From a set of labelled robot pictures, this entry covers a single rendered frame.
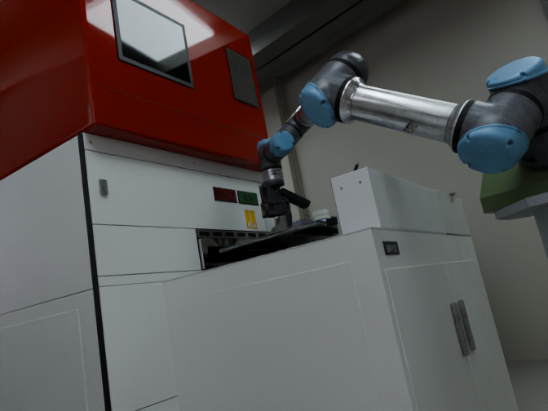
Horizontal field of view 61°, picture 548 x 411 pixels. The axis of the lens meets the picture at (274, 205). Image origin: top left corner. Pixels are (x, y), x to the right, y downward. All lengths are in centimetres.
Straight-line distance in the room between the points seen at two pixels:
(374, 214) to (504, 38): 319
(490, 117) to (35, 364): 126
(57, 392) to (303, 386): 64
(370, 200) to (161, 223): 62
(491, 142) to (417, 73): 334
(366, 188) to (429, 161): 307
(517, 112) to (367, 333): 52
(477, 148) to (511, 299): 295
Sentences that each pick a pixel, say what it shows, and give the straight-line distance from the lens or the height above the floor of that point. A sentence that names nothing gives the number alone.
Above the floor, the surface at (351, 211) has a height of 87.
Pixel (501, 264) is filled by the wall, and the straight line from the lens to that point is 390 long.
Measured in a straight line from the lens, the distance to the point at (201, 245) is 146.
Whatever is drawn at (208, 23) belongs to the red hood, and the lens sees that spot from 188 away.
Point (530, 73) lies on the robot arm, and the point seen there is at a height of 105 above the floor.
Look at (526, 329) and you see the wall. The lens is 391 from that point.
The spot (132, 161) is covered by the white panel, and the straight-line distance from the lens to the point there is 138.
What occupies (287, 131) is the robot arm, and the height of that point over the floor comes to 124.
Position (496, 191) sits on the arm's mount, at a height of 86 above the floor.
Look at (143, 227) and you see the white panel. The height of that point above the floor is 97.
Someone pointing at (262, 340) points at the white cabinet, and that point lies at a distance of 113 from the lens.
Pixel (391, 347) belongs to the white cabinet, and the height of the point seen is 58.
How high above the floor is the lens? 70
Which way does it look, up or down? 12 degrees up
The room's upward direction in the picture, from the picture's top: 11 degrees counter-clockwise
